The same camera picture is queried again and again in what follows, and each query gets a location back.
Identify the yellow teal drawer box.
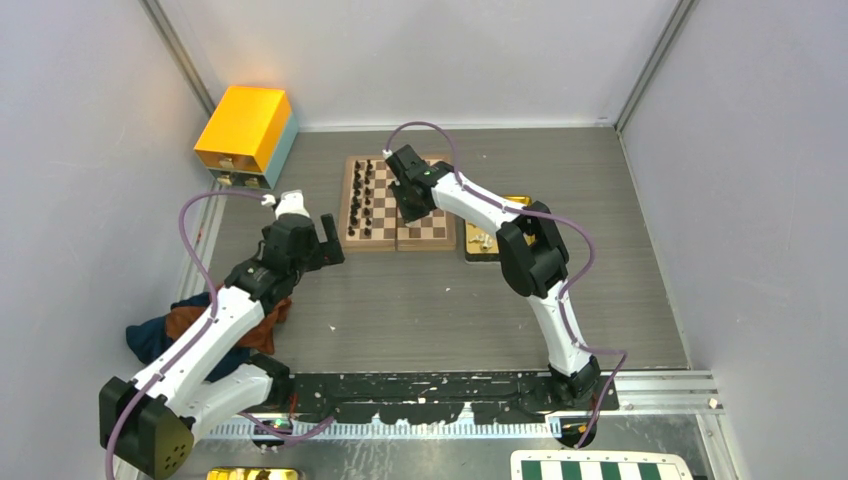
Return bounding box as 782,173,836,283
194,85,299,190

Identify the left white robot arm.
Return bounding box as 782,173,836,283
98,190,345,479

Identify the wooden chess board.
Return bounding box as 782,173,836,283
338,156,457,253

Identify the gold tin tray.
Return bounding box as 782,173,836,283
463,195,535,264

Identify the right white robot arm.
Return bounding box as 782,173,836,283
383,145,600,411

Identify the gold tin front edge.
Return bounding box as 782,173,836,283
206,467,304,480

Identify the green white checkered board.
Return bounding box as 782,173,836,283
510,450,694,480

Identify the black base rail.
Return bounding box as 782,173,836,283
249,371,620,425

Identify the orange cloth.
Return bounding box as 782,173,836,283
165,292,292,355

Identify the dark blue cloth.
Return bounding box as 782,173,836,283
125,292,251,382

